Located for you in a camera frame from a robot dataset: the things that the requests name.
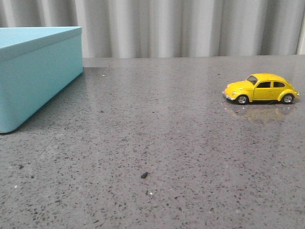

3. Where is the grey pleated curtain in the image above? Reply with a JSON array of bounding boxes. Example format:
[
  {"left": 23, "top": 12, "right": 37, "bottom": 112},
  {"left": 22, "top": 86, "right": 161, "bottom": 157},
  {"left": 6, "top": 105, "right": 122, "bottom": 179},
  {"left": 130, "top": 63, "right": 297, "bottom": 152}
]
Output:
[{"left": 0, "top": 0, "right": 305, "bottom": 58}]

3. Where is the light blue plastic box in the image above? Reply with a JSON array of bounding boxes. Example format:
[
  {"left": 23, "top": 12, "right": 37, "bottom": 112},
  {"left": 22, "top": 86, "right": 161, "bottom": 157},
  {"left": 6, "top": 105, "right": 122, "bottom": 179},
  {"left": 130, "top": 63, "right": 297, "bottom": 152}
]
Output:
[{"left": 0, "top": 26, "right": 83, "bottom": 133}]

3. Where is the yellow toy beetle car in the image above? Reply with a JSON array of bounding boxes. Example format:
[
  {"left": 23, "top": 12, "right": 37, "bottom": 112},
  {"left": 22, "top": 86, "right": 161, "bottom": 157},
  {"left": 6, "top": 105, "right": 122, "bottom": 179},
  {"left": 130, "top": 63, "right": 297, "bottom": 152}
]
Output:
[{"left": 222, "top": 73, "right": 300, "bottom": 104}]

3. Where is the small black debris piece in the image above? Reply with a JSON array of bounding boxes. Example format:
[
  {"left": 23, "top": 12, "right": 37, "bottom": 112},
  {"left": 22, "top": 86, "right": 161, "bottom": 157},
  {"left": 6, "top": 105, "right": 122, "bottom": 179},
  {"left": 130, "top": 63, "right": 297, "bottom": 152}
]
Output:
[{"left": 141, "top": 172, "right": 149, "bottom": 178}]

